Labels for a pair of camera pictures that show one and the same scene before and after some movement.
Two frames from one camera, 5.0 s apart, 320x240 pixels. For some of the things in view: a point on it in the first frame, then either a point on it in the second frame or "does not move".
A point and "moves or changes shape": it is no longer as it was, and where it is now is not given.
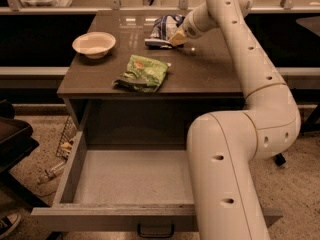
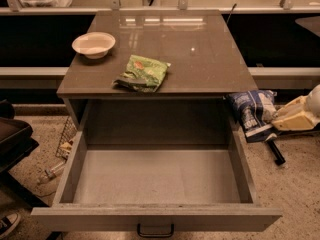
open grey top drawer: (127, 190) does not move
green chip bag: (143, 74) does not move
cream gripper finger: (177, 39) -> (294, 107)
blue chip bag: (161, 31) moves or changes shape
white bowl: (95, 44) does not move
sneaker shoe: (8, 223) does not move
